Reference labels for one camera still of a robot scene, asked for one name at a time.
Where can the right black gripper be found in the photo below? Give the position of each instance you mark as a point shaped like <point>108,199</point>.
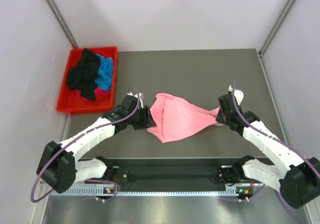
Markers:
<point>219,118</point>

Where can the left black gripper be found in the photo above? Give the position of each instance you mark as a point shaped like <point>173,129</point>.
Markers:
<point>150,122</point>

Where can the pink t shirt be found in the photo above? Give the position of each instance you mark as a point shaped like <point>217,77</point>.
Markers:
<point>177,119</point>

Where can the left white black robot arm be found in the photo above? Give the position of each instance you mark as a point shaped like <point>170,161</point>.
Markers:
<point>61,166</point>

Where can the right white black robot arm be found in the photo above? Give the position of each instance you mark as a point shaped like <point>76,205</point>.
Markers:
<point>293,176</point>

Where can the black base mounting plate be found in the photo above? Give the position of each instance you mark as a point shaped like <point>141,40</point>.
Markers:
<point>170,174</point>

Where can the magenta t shirt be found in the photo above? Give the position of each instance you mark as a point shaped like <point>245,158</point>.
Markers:
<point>100,92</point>

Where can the blue t shirt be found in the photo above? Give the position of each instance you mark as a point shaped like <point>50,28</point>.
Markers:
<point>105,73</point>

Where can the black t shirt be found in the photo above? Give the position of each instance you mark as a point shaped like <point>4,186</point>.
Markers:
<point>82,77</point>

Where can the red plastic bin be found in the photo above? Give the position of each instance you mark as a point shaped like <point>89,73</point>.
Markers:
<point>71,102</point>

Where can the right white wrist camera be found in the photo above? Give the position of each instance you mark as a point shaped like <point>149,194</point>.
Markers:
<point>238,95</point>

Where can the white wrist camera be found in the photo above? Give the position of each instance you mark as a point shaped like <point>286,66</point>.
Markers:
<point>238,95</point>
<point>139,95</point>

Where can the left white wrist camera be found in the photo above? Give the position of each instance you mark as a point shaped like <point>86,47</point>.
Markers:
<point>139,95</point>

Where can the slotted cable duct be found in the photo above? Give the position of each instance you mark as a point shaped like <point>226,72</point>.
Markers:
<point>109,190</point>

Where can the right corner aluminium post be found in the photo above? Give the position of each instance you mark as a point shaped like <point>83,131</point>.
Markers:
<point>289,4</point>

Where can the corner aluminium post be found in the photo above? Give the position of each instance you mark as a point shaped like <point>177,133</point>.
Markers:
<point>289,4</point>
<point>62,23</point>

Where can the left corner aluminium post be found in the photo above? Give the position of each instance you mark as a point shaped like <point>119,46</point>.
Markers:
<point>62,23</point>

